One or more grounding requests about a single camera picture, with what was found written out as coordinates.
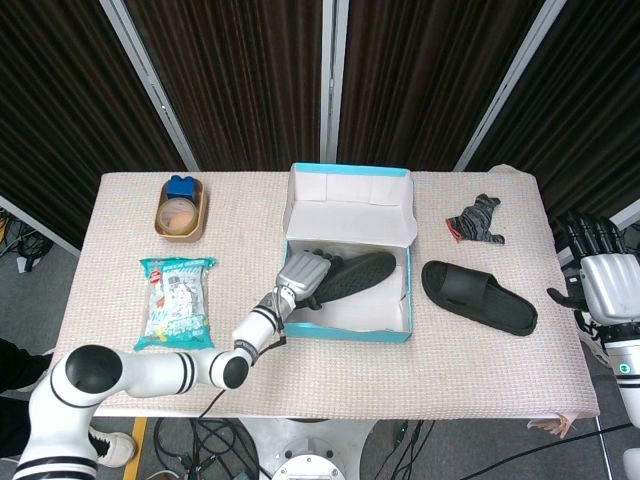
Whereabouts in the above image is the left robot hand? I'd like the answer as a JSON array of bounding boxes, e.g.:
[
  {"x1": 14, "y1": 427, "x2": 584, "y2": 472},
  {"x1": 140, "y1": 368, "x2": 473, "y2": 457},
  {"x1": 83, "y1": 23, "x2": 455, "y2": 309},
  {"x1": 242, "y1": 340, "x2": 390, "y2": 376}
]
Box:
[{"x1": 273, "y1": 247, "x2": 344, "y2": 309}]

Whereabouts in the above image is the teal cardboard shoe box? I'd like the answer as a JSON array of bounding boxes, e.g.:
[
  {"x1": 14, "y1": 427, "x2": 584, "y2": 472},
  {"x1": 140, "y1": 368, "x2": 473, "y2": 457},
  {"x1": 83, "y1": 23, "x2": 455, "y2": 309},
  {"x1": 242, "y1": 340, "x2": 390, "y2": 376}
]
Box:
[{"x1": 282, "y1": 162, "x2": 419, "y2": 344}]

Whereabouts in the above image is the black floor cable bundle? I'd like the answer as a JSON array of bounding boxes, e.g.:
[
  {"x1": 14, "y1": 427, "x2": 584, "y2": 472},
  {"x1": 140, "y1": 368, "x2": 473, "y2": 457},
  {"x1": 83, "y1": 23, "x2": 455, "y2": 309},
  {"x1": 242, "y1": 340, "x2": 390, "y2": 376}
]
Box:
[{"x1": 149, "y1": 418, "x2": 264, "y2": 480}]

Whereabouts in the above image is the clear packing tape roll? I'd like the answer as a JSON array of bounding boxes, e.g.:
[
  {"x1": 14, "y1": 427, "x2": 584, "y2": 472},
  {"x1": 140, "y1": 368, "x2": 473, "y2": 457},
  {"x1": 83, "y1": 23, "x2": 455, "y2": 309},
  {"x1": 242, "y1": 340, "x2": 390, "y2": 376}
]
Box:
[{"x1": 156, "y1": 198, "x2": 199, "y2": 237}]

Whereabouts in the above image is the teal snack bag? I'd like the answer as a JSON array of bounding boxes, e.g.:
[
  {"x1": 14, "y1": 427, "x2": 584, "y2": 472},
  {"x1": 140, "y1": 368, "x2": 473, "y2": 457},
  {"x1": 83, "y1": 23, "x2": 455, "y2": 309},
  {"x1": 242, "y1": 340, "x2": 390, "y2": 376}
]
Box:
[{"x1": 133, "y1": 256, "x2": 217, "y2": 351}]

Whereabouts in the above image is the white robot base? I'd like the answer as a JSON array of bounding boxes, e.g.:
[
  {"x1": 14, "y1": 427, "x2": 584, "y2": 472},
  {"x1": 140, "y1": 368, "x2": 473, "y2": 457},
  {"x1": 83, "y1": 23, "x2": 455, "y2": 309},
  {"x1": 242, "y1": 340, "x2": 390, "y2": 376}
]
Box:
[{"x1": 233, "y1": 418, "x2": 401, "y2": 480}]

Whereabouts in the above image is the black rubber slipper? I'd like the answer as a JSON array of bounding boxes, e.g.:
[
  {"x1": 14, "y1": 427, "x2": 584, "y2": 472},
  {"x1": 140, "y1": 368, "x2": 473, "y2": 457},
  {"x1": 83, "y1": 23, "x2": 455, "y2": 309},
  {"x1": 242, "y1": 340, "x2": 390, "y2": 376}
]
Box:
[
  {"x1": 299, "y1": 251, "x2": 397, "y2": 311},
  {"x1": 421, "y1": 260, "x2": 539, "y2": 337}
]

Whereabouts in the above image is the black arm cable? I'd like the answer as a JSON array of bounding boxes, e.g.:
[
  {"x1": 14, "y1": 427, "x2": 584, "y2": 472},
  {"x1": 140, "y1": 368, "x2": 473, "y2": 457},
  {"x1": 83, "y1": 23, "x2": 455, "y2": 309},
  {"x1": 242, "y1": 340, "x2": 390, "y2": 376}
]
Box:
[{"x1": 197, "y1": 335, "x2": 288, "y2": 420}]

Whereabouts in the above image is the white sneaker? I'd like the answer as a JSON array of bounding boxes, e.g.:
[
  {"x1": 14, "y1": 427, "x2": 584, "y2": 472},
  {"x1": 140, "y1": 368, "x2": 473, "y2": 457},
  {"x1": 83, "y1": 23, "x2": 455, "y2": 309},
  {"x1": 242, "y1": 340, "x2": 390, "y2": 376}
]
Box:
[{"x1": 87, "y1": 426, "x2": 138, "y2": 469}]

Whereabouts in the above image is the beige waffle tablecloth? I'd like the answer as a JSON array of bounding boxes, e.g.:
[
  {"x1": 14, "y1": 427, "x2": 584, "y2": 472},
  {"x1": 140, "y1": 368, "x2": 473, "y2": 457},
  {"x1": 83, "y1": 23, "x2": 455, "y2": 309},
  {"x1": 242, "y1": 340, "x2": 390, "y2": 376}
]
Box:
[{"x1": 52, "y1": 163, "x2": 601, "y2": 422}]

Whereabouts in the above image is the black trouser leg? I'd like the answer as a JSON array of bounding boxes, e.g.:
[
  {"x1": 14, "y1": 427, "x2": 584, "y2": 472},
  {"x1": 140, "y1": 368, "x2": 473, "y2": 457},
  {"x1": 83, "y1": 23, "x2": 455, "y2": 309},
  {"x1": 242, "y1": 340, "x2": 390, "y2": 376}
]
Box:
[{"x1": 0, "y1": 337, "x2": 54, "y2": 394}]

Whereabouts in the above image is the white metal partition post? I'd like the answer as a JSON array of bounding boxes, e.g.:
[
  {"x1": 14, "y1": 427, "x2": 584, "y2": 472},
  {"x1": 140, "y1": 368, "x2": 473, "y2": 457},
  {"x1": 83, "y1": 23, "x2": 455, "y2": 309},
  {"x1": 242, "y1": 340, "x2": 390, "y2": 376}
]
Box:
[
  {"x1": 98, "y1": 0, "x2": 202, "y2": 174},
  {"x1": 319, "y1": 0, "x2": 350, "y2": 166},
  {"x1": 452, "y1": 0, "x2": 567, "y2": 174}
]

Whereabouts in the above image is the blue plastic block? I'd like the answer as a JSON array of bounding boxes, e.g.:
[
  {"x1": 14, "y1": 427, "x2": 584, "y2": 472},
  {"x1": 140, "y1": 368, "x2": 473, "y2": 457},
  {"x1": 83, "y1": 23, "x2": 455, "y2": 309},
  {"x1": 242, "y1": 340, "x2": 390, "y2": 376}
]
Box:
[{"x1": 166, "y1": 174, "x2": 198, "y2": 203}]

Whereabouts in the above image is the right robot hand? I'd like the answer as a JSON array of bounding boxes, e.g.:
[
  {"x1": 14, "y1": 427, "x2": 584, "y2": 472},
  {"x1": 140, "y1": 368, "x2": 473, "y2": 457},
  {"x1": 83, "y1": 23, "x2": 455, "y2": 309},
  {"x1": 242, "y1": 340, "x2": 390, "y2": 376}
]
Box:
[{"x1": 546, "y1": 209, "x2": 640, "y2": 324}]

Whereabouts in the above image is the grey patterned sock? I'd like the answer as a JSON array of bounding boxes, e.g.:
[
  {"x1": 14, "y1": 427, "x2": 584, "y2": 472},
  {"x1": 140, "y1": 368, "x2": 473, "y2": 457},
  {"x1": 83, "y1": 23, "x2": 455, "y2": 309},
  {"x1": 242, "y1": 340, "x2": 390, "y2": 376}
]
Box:
[{"x1": 445, "y1": 193, "x2": 507, "y2": 247}]

